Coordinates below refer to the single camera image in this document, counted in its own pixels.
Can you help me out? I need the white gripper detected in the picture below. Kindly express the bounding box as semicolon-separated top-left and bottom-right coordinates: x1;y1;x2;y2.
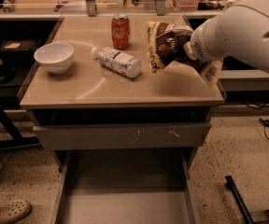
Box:
183;17;224;62

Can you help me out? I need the brown chip bag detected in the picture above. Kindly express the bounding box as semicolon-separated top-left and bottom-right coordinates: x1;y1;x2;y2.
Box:
147;21;223;88

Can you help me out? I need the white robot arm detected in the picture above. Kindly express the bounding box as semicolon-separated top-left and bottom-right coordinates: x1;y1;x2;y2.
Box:
183;0;269;74

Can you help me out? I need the closed top drawer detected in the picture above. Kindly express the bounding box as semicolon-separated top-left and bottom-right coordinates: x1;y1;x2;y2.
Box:
34;122;210;150

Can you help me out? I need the grey drawer cabinet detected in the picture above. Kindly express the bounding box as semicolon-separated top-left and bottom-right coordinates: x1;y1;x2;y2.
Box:
17;14;227;174

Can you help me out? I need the open middle drawer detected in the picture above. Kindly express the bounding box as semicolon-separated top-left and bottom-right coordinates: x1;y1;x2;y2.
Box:
50;148;201;224

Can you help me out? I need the clear plastic water bottle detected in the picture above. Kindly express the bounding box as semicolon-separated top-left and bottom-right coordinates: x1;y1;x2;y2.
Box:
91;47;141;78

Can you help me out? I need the red soda can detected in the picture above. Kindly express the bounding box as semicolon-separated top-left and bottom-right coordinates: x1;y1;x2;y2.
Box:
111;14;130;49

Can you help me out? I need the white bowl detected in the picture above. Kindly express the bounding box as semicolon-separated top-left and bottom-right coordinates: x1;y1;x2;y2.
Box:
34;42;74;74

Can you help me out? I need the black metal floor bar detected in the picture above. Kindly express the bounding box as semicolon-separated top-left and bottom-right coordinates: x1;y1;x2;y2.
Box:
225;175;255;224

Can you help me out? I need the black box with label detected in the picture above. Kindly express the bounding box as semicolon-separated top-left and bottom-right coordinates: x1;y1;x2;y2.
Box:
0;39;37;51

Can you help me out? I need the white clog shoe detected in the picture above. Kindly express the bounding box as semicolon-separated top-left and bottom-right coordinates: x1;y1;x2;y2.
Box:
0;199;32;224

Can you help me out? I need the left metal post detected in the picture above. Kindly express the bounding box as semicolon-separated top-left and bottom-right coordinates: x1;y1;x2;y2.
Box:
82;0;98;17

